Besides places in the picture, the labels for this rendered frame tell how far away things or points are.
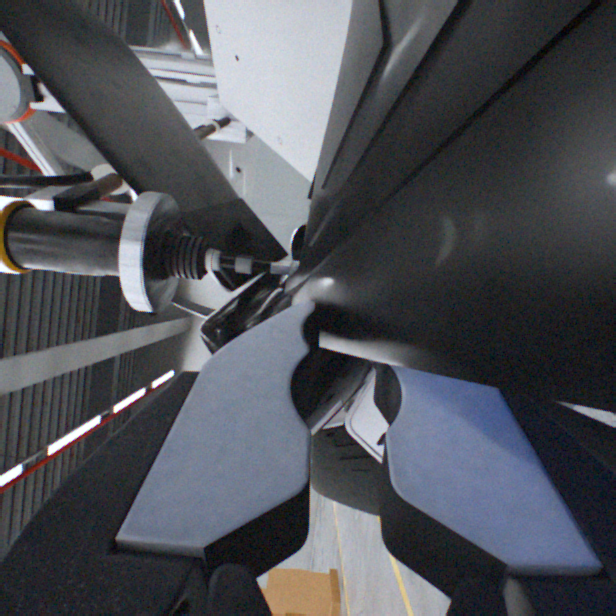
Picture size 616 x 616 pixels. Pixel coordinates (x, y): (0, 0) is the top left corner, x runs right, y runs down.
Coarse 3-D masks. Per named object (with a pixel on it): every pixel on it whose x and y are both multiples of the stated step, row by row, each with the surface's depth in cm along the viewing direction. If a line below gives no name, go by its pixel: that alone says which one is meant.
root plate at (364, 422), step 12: (372, 372) 30; (372, 384) 29; (360, 396) 30; (372, 396) 29; (360, 408) 30; (372, 408) 29; (348, 420) 30; (360, 420) 30; (372, 420) 29; (384, 420) 29; (360, 432) 30; (372, 432) 29; (372, 444) 29
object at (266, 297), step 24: (264, 288) 29; (216, 312) 30; (240, 312) 28; (264, 312) 27; (216, 336) 27; (312, 360) 27; (336, 360) 27; (360, 360) 28; (312, 384) 27; (336, 384) 28; (360, 384) 30; (312, 408) 27
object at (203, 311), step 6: (174, 300) 48; (180, 300) 51; (186, 300) 55; (180, 306) 46; (186, 306) 46; (192, 306) 47; (198, 306) 50; (204, 306) 55; (192, 312) 44; (198, 312) 44; (204, 312) 44; (210, 312) 45
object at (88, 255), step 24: (24, 216) 23; (48, 216) 23; (72, 216) 23; (96, 216) 24; (24, 240) 22; (48, 240) 22; (72, 240) 22; (96, 240) 23; (120, 240) 23; (168, 240) 23; (192, 240) 23; (24, 264) 24; (48, 264) 23; (72, 264) 23; (96, 264) 23; (168, 264) 23; (192, 264) 23
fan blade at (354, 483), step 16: (320, 432) 41; (336, 432) 41; (320, 448) 43; (336, 448) 43; (352, 448) 42; (320, 464) 46; (336, 464) 45; (352, 464) 44; (368, 464) 44; (320, 480) 51; (336, 480) 49; (352, 480) 47; (368, 480) 46; (336, 496) 54; (352, 496) 51; (368, 496) 50; (368, 512) 55
